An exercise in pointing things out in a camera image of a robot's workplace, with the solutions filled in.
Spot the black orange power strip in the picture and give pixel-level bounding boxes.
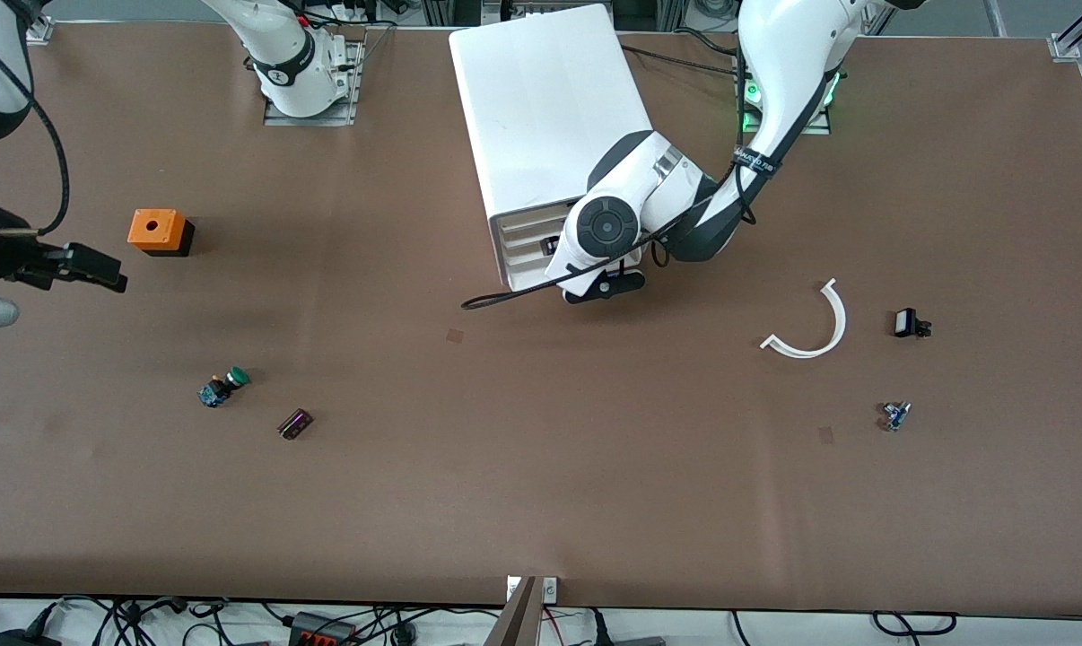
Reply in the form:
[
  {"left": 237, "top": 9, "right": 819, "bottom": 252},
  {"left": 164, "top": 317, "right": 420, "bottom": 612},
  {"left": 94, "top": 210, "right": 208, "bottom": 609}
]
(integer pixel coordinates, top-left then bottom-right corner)
[{"left": 288, "top": 612, "right": 360, "bottom": 646}]

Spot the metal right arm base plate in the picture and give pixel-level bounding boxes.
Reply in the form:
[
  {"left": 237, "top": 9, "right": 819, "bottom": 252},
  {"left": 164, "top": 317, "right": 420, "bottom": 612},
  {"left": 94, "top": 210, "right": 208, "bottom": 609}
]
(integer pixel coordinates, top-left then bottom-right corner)
[{"left": 263, "top": 40, "right": 365, "bottom": 127}]

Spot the green push button switch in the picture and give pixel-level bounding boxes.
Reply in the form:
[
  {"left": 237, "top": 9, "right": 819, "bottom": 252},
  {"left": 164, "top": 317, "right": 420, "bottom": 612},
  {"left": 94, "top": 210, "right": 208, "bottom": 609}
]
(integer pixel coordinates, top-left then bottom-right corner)
[{"left": 197, "top": 366, "right": 251, "bottom": 409}]

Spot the white plastic drawer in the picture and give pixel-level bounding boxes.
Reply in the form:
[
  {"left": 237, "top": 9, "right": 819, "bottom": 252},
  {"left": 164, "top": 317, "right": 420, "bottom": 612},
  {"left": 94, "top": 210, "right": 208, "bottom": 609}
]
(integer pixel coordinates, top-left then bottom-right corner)
[
  {"left": 508, "top": 256, "right": 567, "bottom": 294},
  {"left": 502, "top": 220, "right": 573, "bottom": 257},
  {"left": 504, "top": 238, "right": 562, "bottom": 274},
  {"left": 498, "top": 203, "right": 589, "bottom": 238}
]

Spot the orange box with black base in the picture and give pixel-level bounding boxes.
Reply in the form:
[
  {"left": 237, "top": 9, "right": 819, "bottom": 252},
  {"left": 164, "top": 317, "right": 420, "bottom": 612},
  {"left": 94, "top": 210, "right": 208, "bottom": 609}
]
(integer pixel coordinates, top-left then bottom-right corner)
[{"left": 127, "top": 208, "right": 196, "bottom": 258}]

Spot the white drawer cabinet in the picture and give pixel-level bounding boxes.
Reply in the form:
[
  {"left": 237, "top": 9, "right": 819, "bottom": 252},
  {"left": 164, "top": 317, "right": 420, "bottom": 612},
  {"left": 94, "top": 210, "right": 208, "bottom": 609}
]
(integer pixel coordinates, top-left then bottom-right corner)
[{"left": 449, "top": 4, "right": 657, "bottom": 294}]

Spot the brown wooden post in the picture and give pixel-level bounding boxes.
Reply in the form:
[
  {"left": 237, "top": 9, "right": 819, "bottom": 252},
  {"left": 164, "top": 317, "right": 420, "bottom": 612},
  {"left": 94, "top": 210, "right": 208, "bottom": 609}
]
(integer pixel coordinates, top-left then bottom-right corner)
[{"left": 484, "top": 577, "right": 539, "bottom": 646}]

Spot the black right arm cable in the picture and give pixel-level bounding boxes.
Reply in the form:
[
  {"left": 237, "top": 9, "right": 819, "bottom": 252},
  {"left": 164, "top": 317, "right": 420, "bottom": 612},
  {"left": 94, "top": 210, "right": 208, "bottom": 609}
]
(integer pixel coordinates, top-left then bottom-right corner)
[{"left": 0, "top": 25, "right": 72, "bottom": 238}]

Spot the black cable on table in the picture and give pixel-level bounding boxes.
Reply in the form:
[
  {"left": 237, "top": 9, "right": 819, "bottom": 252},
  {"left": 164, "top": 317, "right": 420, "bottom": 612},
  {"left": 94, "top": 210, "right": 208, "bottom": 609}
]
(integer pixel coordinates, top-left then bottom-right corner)
[{"left": 620, "top": 43, "right": 745, "bottom": 78}]

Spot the black looped floor cable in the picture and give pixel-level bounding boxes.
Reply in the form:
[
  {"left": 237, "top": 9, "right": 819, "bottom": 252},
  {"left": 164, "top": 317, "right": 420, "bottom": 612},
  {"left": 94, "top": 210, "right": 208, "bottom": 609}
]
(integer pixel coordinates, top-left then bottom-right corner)
[{"left": 871, "top": 611, "right": 958, "bottom": 639}]

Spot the white curved plastic strip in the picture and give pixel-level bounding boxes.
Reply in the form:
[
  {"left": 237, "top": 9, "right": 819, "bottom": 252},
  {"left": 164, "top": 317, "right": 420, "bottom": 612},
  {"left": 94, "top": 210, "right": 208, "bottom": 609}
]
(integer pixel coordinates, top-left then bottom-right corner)
[{"left": 760, "top": 278, "right": 848, "bottom": 360}]

